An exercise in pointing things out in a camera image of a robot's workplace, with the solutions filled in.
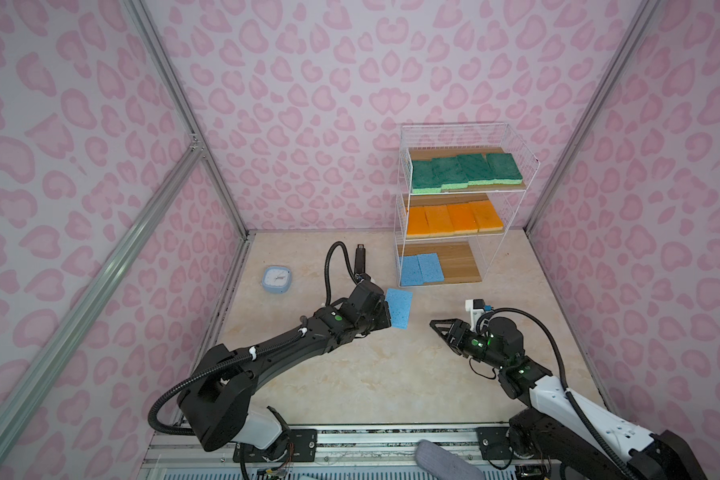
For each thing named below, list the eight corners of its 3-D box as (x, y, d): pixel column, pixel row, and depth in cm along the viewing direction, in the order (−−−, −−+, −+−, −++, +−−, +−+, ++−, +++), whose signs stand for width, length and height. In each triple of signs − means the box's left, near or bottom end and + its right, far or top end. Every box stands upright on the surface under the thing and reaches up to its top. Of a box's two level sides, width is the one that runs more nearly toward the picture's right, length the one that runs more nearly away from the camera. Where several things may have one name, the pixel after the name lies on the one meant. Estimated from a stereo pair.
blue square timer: (260, 295, 104) (257, 290, 102) (267, 271, 111) (264, 265, 108) (289, 295, 104) (287, 290, 101) (294, 271, 111) (292, 265, 108)
